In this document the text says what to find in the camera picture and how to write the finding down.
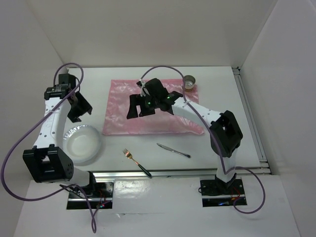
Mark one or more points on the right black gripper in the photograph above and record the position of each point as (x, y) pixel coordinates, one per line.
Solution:
(135, 100)

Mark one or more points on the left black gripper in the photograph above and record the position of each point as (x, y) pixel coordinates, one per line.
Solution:
(85, 106)

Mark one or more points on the pink satin placemat cloth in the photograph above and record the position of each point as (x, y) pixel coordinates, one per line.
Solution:
(117, 108)

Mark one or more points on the white ceramic bowl plate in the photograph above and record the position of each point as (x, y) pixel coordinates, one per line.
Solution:
(82, 144)

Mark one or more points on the gold fork black handle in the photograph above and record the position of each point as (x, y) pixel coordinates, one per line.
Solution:
(130, 156)

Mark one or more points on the metal cup with gold band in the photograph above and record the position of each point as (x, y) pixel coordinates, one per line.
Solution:
(189, 83)

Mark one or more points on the silver table knife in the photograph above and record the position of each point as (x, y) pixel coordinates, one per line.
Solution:
(173, 150)

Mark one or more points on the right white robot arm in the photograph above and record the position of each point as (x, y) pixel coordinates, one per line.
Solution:
(224, 130)

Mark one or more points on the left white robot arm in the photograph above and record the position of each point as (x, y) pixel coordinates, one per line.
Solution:
(46, 160)

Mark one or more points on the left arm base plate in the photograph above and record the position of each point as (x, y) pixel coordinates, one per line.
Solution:
(100, 196)

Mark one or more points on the aluminium right side rail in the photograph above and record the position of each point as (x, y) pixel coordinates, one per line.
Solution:
(250, 118)

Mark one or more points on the aluminium rail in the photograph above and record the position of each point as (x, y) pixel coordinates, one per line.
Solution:
(250, 118)
(262, 170)

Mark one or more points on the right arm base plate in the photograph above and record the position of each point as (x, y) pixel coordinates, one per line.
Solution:
(215, 195)

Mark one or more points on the aluminium front rail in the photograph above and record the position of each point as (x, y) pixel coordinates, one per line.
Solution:
(262, 170)

